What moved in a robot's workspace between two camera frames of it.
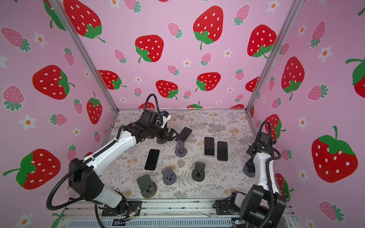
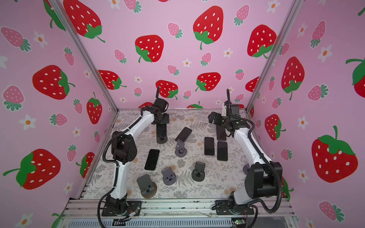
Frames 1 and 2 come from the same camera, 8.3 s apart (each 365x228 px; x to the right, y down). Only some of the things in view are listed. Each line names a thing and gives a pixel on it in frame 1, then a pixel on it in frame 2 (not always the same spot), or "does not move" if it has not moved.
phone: (184, 134) does not move
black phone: (152, 159) does not move
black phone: (222, 149) does not move
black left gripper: (165, 130) → (166, 116)
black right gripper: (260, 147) → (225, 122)
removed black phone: (209, 146) does not move
